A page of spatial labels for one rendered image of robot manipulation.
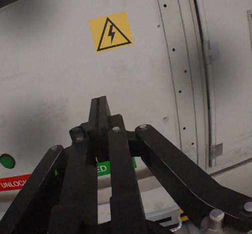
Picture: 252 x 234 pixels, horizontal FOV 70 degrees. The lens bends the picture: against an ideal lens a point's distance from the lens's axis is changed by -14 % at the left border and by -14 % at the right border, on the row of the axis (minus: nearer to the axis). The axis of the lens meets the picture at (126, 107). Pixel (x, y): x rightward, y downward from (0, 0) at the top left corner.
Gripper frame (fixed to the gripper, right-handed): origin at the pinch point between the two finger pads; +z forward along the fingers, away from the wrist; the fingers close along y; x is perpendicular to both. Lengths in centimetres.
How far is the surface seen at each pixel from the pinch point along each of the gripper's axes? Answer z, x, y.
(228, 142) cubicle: 30, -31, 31
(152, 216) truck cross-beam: 12.2, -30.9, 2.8
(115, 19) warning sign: 13.5, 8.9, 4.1
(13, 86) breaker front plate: 13.4, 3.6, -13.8
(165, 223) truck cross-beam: 12.2, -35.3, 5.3
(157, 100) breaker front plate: 13.5, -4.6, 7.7
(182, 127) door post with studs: 31.7, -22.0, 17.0
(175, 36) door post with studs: 31.8, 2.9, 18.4
